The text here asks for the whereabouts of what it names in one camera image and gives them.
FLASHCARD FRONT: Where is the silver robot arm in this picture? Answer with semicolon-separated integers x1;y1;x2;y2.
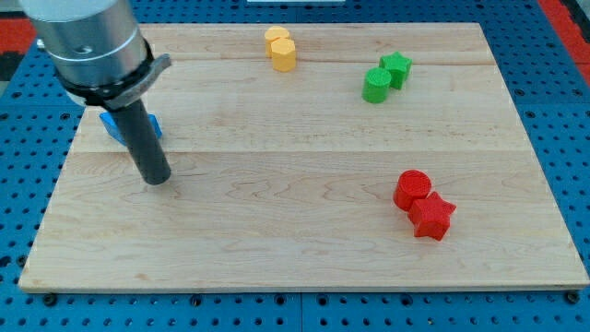
19;0;171;111

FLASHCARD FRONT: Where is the wooden board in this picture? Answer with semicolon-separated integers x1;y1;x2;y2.
19;23;589;293

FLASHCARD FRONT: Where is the green cylinder block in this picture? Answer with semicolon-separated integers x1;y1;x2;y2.
361;67;392;103

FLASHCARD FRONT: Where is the yellow hexagon block front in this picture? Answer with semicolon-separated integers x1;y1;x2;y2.
270;38;297;72

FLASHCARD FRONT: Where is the red cylinder block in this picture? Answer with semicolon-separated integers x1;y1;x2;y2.
392;170;432;211

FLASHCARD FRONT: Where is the red star block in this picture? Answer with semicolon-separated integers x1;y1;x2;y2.
408;191;456;241

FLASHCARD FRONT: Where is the green star block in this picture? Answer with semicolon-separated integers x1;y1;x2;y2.
379;52;413;89

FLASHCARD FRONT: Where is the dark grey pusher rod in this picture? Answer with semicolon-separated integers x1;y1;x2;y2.
110;100;171;185

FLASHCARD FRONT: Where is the blue block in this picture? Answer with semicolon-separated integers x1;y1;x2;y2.
100;112;162;147

